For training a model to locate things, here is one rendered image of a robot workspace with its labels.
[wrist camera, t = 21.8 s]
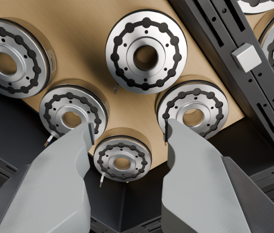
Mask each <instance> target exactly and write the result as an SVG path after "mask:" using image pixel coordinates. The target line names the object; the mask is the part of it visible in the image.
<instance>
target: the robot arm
mask: <svg viewBox="0 0 274 233"><path fill-rule="evenodd" d="M165 142H167V143H168V162H167V165H168V167H169V168H170V172H169V173H168V174H167V175H166V176H165V177H164V179H163V187H162V219H161V227H162V231H163V233H274V203H273V202H272V201H271V200H270V198H269V197H268V196H267V195H266V194H265V193H264V192H263V191H262V190H261V189H260V188H259V187H258V186H257V185H256V184H255V183H254V182H253V181H252V180H251V179H250V177H249V176H248V175H247V174H246V173H245V172H244V171H243V170H242V169H241V168H240V167H239V166H238V165H237V164H236V163H235V162H234V161H233V160H232V159H231V158H230V157H224V156H223V155H222V154H221V153H220V152H219V151H218V150H217V149H216V148H215V147H214V146H213V145H212V144H211V143H210V142H208V141H207V140H206V139H204V138H203V137H202V136H200V135H199V134H197V133H195V132H194V131H192V130H191V129H190V128H188V127H187V126H185V125H183V124H182V123H180V122H179V121H177V120H176V119H173V118H170V119H166V122H165ZM92 145H94V124H93V123H88V122H83V123H81V124H80V125H78V126H77V127H75V128H74V129H72V130H71V131H69V132H68V133H66V134H65V135H63V136H62V137H61V138H59V139H58V140H56V141H55V142H53V143H52V144H51V145H49V146H48V147H47V148H46V149H45V150H43V151H42V152H41V153H40V154H39V155H38V156H37V157H36V158H35V159H34V160H33V161H32V163H31V164H29V165H22V166H21V167H20V168H19V169H18V170H17V171H16V172H15V173H14V174H13V175H12V176H11V177H10V178H9V179H8V180H7V181H6V182H5V183H4V184H3V185H2V186H1V187H0V233H89V231H90V216H91V207H90V203H89V199H88V196H87V190H86V187H85V183H84V180H83V179H84V176H85V174H86V173H87V171H88V170H89V168H90V164H89V159H88V151H89V150H90V148H91V147H92Z"/></svg>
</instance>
